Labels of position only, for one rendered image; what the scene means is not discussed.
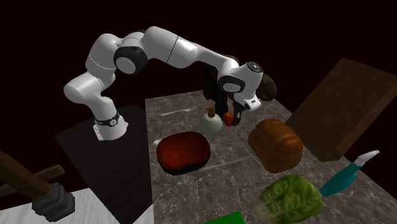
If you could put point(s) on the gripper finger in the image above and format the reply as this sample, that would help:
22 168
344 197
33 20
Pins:
222 108
239 114

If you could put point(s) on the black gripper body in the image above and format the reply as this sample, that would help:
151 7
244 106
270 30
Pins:
228 98

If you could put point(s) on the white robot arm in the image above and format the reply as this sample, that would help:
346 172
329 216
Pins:
161 43

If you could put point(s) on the red apple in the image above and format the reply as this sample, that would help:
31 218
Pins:
228 119

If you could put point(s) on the white round soap bottle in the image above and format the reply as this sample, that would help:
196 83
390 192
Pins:
210 125

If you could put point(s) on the dark brown round object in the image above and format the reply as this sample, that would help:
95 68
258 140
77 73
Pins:
268 88

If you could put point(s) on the silver fork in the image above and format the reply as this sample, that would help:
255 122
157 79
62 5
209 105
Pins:
178 111

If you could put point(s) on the brown bread loaf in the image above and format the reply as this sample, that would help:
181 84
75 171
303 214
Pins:
276 144

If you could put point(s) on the silver knife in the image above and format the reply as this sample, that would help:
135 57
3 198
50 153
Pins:
226 164

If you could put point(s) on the dark red oval bowl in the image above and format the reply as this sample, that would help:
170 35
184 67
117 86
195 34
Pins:
183 151

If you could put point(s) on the silver spoon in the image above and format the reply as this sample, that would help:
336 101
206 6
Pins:
157 142

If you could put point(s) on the green lettuce head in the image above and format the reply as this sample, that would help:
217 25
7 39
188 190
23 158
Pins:
288 200

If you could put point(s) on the green flat box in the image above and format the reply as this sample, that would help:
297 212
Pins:
226 218

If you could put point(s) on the brown wooden cabinet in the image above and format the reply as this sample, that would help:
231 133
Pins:
344 108

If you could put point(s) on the teal spray bottle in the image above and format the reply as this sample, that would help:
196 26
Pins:
341 180

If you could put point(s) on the dark robot stand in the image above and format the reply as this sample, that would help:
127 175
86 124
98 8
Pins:
105 167

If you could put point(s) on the wooden furniture with grey foot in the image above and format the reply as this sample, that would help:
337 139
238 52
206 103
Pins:
49 201

